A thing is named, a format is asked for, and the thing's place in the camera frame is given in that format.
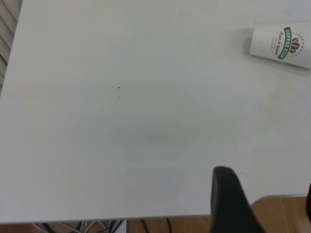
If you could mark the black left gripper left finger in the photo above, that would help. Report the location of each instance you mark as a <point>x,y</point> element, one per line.
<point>226,201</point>

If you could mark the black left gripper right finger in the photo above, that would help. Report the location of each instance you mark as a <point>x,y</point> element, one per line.
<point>309,201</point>

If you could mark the white paper coffee cup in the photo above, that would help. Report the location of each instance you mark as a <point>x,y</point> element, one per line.
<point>269,41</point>

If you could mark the white table leg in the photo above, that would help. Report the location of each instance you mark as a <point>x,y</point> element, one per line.
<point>121,227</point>

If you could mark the white slatted panel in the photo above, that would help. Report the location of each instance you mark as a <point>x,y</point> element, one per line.
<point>6,29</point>

